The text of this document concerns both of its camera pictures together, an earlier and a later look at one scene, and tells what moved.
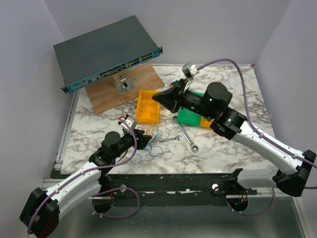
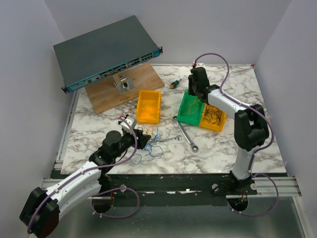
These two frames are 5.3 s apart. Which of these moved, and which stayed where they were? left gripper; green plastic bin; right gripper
Moved: right gripper
Stayed: left gripper; green plastic bin
